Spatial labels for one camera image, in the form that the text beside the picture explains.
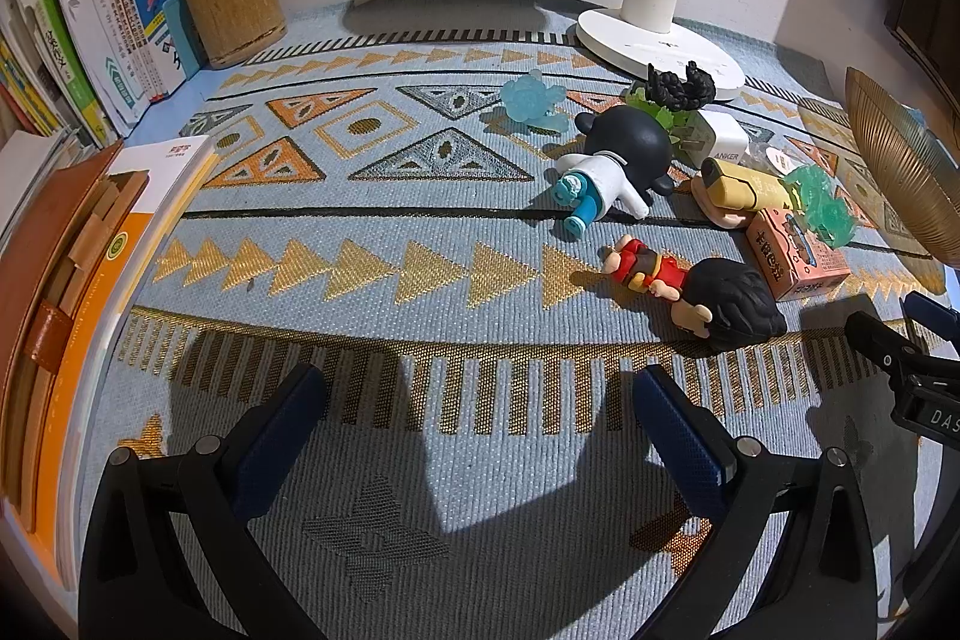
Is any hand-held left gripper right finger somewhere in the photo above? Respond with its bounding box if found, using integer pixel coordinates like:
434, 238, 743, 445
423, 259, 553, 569
632, 364, 878, 640

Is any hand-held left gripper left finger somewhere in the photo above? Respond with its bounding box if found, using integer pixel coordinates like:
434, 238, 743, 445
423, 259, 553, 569
79, 362, 331, 640

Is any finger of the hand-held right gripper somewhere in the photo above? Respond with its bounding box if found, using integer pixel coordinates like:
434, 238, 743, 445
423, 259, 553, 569
902, 290, 960, 333
845, 310, 935, 387

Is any green translucent toy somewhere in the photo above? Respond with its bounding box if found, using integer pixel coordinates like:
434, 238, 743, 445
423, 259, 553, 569
784, 164, 860, 250

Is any red-clothed black-haired figurine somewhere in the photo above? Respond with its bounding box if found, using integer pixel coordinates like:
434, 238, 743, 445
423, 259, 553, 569
600, 235, 788, 354

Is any gold ribbed glass plate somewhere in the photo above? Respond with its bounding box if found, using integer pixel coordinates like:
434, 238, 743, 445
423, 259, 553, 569
845, 66, 960, 270

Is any yellow rectangular block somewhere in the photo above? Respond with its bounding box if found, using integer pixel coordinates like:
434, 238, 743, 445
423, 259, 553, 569
701, 156, 790, 212

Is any clear plastic packet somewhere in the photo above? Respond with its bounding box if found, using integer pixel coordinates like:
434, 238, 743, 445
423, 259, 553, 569
742, 141, 803, 176

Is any black-headed white coat figurine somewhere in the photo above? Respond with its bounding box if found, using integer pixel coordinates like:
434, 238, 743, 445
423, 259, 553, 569
553, 104, 674, 240

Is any blue translucent toy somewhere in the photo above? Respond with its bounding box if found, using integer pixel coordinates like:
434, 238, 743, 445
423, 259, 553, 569
499, 72, 577, 135

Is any patterned woven tablecloth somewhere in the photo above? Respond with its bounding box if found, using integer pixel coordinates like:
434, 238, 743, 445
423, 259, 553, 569
64, 0, 960, 640

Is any orange and white book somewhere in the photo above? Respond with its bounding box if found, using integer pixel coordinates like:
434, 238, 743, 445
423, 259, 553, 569
45, 141, 222, 592

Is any brown leather notebook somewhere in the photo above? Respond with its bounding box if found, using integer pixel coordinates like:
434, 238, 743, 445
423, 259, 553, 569
0, 141, 128, 536

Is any green leafy toy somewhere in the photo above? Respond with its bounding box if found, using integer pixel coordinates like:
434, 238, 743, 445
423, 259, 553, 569
626, 89, 695, 135

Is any black dragon figurine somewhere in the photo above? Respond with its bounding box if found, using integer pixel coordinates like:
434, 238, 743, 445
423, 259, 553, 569
645, 61, 717, 112

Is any cork pen holder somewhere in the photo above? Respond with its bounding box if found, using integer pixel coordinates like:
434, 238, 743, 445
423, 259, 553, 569
178, 0, 288, 70

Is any row of upright books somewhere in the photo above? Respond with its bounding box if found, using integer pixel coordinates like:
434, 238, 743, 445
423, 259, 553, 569
0, 0, 215, 154

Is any white wall charger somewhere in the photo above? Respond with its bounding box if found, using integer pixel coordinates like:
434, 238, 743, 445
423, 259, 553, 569
675, 110, 751, 167

